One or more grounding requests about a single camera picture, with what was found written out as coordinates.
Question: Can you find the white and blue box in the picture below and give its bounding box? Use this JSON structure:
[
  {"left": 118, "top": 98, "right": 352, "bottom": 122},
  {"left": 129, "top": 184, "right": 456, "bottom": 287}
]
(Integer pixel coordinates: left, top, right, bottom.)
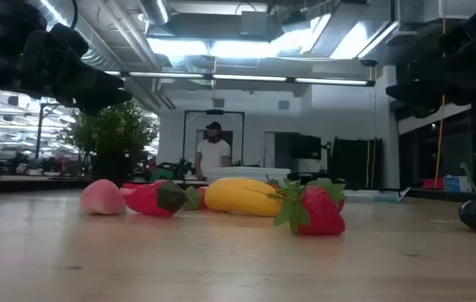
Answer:
[{"left": 443, "top": 174, "right": 473, "bottom": 194}]

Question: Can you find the red toy pepper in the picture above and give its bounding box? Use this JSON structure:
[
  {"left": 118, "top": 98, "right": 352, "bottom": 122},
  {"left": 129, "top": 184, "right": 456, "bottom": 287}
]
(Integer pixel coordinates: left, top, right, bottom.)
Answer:
[{"left": 120, "top": 180, "right": 189, "bottom": 218}]

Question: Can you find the clear plastic tupperware container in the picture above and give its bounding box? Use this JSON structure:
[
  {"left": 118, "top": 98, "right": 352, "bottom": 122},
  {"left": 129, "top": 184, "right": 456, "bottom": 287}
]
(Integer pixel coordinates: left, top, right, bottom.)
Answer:
[{"left": 207, "top": 166, "right": 292, "bottom": 185}]

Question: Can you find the pink toy peach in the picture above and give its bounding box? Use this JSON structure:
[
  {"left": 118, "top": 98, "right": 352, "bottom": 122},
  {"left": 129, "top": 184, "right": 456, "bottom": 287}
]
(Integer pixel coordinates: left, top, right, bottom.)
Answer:
[{"left": 80, "top": 179, "right": 126, "bottom": 216}]

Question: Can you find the black standing panel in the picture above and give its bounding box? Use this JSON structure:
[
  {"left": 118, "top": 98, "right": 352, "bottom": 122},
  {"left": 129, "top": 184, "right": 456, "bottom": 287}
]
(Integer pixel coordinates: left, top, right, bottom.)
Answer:
[{"left": 330, "top": 137, "right": 384, "bottom": 190}]

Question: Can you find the black wall television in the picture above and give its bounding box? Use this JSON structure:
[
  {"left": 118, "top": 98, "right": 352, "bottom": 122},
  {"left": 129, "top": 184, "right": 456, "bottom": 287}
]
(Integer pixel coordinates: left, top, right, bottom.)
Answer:
[{"left": 291, "top": 133, "right": 323, "bottom": 161}]

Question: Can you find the person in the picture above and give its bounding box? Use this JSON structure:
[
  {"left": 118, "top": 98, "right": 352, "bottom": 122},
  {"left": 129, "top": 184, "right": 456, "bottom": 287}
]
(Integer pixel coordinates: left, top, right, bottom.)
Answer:
[{"left": 194, "top": 121, "right": 233, "bottom": 181}]

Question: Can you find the yellow toy banana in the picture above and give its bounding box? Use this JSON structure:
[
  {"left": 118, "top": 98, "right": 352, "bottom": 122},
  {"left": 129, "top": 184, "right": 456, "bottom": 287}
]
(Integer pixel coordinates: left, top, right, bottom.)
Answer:
[{"left": 203, "top": 176, "right": 285, "bottom": 218}]

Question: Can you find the long white tube light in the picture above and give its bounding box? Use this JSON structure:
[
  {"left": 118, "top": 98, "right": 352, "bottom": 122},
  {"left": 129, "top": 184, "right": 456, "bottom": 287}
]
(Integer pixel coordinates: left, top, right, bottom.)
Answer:
[{"left": 103, "top": 70, "right": 376, "bottom": 88}]

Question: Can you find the red box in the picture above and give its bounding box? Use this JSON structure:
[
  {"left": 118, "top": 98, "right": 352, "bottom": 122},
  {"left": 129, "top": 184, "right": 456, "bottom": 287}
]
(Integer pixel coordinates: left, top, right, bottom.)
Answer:
[{"left": 421, "top": 178, "right": 446, "bottom": 190}]

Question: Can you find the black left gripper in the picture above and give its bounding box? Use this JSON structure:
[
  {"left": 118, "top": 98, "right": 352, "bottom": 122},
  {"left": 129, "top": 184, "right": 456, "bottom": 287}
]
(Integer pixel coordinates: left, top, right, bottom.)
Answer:
[{"left": 0, "top": 0, "right": 133, "bottom": 117}]

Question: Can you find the black metal stand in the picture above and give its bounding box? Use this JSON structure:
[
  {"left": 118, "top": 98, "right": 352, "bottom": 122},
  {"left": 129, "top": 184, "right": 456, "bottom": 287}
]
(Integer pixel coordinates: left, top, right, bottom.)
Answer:
[{"left": 34, "top": 102, "right": 71, "bottom": 160}]

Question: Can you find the clear lid with teal rim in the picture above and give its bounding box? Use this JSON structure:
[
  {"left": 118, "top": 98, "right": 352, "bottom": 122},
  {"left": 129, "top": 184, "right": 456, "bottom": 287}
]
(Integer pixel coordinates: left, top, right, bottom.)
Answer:
[{"left": 342, "top": 188, "right": 411, "bottom": 204}]

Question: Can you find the silver round air duct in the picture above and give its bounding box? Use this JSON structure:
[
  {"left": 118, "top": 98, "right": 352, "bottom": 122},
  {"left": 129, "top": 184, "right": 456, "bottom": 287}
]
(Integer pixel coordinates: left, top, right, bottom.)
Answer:
[{"left": 136, "top": 0, "right": 172, "bottom": 26}]

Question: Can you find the green machine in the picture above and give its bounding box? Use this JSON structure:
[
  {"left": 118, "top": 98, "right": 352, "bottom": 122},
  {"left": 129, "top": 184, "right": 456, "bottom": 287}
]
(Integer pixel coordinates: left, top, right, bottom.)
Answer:
[{"left": 149, "top": 167, "right": 175, "bottom": 184}]

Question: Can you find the green artificial potted plant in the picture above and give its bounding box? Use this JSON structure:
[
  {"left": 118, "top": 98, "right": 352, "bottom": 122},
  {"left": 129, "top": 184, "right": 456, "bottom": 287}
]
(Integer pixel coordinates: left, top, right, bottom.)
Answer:
[{"left": 58, "top": 99, "right": 160, "bottom": 189}]

